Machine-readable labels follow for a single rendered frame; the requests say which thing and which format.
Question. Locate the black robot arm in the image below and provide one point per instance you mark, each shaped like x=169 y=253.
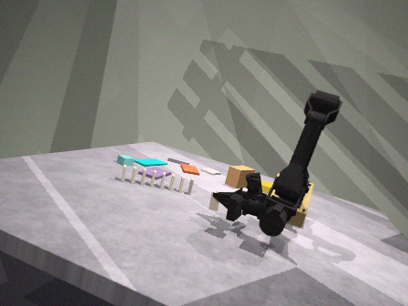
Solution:
x=292 y=184

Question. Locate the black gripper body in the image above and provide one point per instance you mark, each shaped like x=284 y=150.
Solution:
x=238 y=203

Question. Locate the teal cube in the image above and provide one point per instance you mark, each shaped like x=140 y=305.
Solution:
x=125 y=160

